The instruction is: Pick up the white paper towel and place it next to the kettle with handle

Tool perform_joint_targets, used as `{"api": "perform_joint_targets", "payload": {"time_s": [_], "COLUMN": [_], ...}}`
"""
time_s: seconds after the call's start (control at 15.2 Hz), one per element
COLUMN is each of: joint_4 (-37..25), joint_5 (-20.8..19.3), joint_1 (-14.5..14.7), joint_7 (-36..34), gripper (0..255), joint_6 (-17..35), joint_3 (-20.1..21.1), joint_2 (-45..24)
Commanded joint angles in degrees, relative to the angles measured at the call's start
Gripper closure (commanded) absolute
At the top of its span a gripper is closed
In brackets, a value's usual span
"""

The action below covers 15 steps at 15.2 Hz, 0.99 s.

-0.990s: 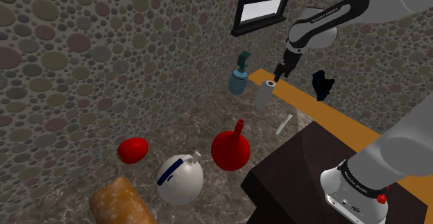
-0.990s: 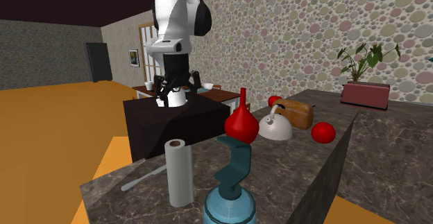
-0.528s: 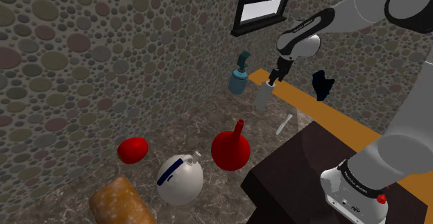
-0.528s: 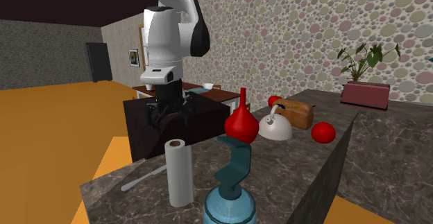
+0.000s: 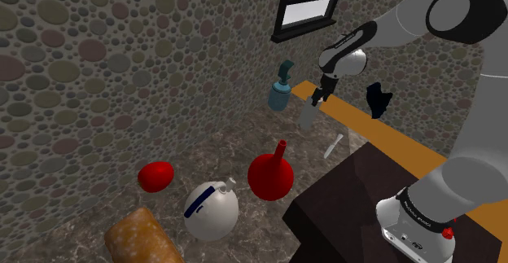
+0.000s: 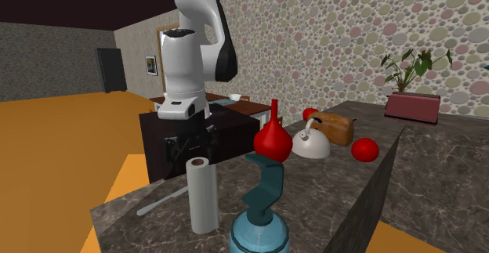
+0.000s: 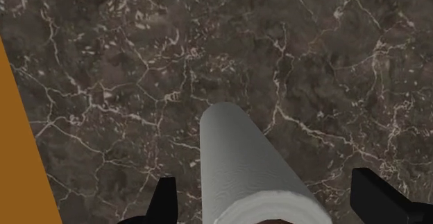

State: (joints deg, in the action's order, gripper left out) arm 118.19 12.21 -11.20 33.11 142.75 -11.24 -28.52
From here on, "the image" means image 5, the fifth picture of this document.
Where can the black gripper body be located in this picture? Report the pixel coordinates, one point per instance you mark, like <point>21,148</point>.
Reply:
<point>329,83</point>

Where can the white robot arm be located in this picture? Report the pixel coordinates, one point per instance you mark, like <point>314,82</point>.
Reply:
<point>480,143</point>

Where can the grey upright container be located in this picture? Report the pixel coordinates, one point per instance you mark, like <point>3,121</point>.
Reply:
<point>307,115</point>

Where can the black figure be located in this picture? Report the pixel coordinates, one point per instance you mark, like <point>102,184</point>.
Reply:
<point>377,99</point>

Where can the teal soap dispenser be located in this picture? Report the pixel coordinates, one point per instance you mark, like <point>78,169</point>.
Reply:
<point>279,95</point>

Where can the small white knife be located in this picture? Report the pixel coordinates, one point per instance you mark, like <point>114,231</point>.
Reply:
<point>332,147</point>

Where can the black-framed window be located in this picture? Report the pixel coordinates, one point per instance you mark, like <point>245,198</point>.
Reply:
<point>307,4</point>

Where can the red round long-necked vase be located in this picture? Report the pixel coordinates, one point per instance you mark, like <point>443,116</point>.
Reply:
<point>270,179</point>

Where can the dark robot stand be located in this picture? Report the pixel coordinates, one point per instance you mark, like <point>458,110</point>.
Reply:
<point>341,198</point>

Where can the white jug with blue stripe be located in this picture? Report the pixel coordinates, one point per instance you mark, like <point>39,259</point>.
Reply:
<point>216,214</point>

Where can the red tomato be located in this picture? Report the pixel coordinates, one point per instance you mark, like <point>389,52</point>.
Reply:
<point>155,177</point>

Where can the brown bread loaf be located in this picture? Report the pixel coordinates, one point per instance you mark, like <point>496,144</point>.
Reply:
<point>139,238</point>

